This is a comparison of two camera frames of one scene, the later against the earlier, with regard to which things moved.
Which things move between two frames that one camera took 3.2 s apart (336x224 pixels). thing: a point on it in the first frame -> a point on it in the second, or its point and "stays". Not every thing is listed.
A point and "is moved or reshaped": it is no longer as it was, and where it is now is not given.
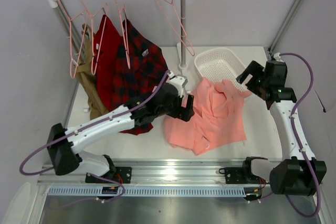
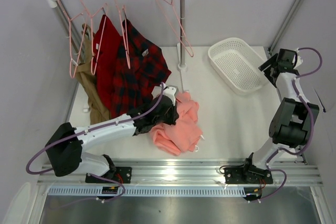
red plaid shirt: (140, 65) stays
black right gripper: (255, 76) -> (268, 67)
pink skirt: (218, 119) is moved or reshaped
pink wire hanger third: (124, 35) stays
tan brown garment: (86, 72) stays
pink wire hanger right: (170, 10) stays
